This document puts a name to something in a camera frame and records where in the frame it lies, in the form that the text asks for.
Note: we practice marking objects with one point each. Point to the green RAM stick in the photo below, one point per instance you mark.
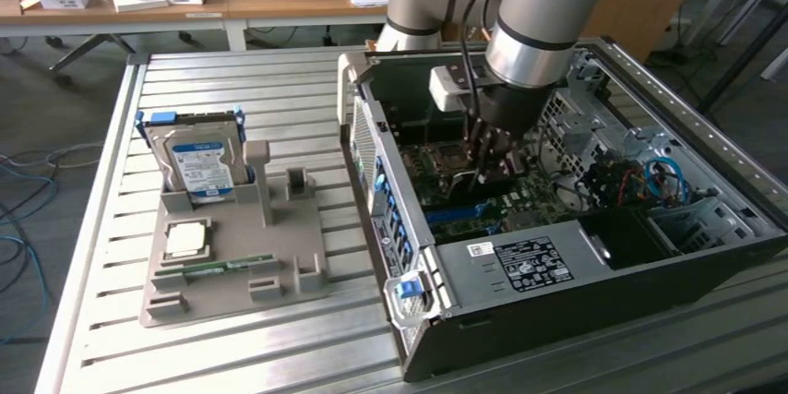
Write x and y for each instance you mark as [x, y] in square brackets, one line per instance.
[210, 267]

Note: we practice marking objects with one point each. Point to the silver CPU chip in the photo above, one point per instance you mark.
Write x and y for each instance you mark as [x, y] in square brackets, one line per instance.
[184, 239]

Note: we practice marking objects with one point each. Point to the blue slot latch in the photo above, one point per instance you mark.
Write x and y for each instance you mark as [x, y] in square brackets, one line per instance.
[391, 204]
[400, 231]
[408, 255]
[380, 171]

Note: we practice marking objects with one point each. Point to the wooden desk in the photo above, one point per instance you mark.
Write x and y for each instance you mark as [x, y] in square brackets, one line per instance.
[123, 18]
[295, 2]

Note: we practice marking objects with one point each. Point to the grey parts rack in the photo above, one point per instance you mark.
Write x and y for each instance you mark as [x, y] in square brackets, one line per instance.
[240, 237]

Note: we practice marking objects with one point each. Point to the blue expansion slot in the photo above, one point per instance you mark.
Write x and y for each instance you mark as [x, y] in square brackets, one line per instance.
[455, 215]

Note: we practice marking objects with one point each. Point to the CPU socket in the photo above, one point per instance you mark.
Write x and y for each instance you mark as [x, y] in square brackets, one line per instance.
[446, 154]

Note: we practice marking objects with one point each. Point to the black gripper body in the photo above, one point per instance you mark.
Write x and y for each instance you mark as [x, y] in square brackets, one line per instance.
[514, 108]

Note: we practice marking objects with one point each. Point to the open grey PC case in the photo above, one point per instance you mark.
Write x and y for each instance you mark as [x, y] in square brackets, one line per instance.
[554, 329]

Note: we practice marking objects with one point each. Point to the blue case release latch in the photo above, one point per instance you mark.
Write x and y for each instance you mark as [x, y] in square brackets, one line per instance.
[410, 287]

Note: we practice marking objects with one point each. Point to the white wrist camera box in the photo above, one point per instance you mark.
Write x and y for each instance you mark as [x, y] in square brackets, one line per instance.
[450, 89]

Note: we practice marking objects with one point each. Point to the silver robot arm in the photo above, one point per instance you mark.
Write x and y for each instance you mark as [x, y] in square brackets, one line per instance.
[542, 20]

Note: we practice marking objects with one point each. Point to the hard disk in blue carrier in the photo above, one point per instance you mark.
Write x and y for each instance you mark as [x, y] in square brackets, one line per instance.
[198, 158]

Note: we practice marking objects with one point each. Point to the grey power supply unit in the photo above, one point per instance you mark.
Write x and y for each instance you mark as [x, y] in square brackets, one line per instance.
[480, 269]

